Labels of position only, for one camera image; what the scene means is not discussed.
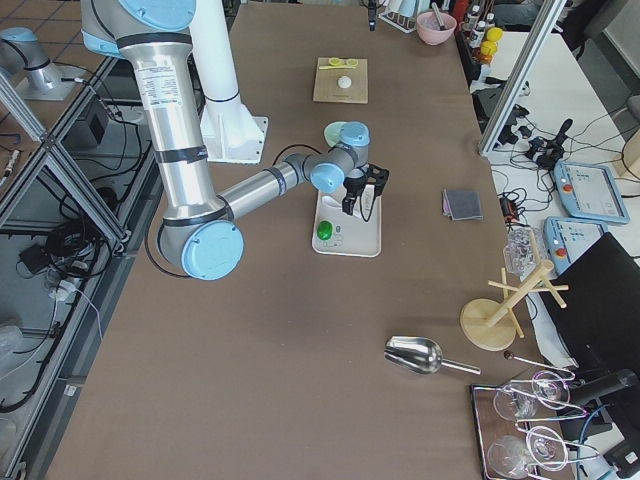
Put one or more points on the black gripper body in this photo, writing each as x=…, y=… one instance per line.
x=354, y=186

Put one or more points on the upper teach pendant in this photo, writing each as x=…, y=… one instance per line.
x=589, y=192

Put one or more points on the lower teach pendant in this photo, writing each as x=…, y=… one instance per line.
x=567, y=239

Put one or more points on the mint green bowl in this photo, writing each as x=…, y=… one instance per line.
x=332, y=133

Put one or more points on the pink bowl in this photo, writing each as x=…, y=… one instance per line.
x=429, y=30

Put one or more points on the wooden mug tree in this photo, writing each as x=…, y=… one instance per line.
x=493, y=326

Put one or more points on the white steamed bun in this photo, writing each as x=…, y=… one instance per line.
x=344, y=82

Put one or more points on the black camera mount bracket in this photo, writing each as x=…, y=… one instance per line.
x=377, y=177

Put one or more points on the metal scoop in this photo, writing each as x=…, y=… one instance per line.
x=421, y=355

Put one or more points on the black laptop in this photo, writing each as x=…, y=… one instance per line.
x=599, y=326

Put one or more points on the aluminium frame post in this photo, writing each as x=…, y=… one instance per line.
x=541, y=28

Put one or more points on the white dish rack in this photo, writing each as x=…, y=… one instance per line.
x=400, y=14

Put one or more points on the grey folded cloth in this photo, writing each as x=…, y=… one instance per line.
x=461, y=205

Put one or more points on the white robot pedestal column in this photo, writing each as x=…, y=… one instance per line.
x=230, y=132

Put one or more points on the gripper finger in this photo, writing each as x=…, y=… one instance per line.
x=371, y=11
x=348, y=203

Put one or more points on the cream plastic tray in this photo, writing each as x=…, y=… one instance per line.
x=358, y=234

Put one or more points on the bamboo cutting board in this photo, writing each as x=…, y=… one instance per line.
x=327, y=91

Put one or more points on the teach pendant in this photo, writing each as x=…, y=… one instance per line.
x=567, y=239
x=589, y=192

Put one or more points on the green lime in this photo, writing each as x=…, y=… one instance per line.
x=324, y=230

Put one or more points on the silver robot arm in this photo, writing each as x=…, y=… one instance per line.
x=184, y=70
x=48, y=80

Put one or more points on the clear glass jar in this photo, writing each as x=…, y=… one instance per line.
x=521, y=250

